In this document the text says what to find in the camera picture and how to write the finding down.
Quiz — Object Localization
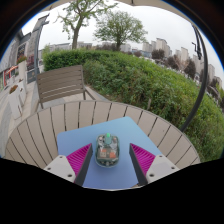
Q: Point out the distant apartment buildings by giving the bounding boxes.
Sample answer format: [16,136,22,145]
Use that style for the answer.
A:
[141,37,224,90]

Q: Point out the transparent computer mouse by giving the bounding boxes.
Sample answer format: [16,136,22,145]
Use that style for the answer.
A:
[94,132,121,168]

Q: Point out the blue square mouse pad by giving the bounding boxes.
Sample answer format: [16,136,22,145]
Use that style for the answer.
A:
[55,115,163,190]

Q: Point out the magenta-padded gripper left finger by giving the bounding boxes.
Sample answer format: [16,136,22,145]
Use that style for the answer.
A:
[43,143,94,187]

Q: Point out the shop building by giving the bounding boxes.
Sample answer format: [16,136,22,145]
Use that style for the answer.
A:
[0,29,28,92]

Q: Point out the white planter with flowers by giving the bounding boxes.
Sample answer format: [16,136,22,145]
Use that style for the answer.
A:
[8,84,28,120]
[15,54,29,85]

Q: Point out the beige umbrella canopy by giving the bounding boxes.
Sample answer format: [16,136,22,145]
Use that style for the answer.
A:
[43,0,201,25]

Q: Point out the thin-crowned tree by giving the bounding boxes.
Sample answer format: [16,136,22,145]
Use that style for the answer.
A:
[56,0,118,51]

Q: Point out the round-crowned tree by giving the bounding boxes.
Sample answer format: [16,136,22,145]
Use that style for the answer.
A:
[93,10,149,52]

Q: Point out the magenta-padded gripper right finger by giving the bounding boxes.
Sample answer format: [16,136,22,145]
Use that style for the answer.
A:
[128,143,181,187]

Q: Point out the black curved umbrella pole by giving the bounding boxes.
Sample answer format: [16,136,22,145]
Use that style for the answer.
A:
[179,24,210,133]

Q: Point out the tall banner sign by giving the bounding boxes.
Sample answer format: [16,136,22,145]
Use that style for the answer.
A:
[26,13,50,84]

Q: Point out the brown slatted chair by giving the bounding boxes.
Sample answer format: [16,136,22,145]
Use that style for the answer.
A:
[35,64,98,110]

